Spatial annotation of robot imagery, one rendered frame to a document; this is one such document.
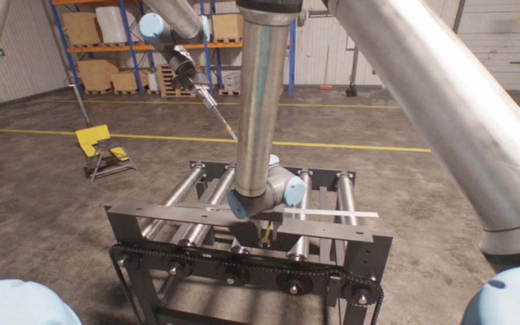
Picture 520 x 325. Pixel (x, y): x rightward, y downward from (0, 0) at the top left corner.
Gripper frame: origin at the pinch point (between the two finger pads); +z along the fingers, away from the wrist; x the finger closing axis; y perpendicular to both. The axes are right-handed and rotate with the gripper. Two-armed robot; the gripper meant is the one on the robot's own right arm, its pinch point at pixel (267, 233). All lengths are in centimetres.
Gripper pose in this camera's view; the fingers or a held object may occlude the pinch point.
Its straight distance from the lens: 108.2
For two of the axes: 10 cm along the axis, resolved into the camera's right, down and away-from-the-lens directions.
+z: 0.3, 8.9, 4.5
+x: 9.8, 0.6, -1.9
